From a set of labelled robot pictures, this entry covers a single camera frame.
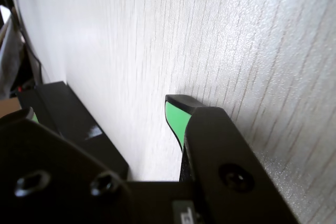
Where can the black cardboard box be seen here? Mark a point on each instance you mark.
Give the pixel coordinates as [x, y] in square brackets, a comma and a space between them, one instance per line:
[76, 119]

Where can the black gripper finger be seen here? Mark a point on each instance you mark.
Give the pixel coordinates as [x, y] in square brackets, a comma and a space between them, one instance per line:
[52, 161]
[223, 155]

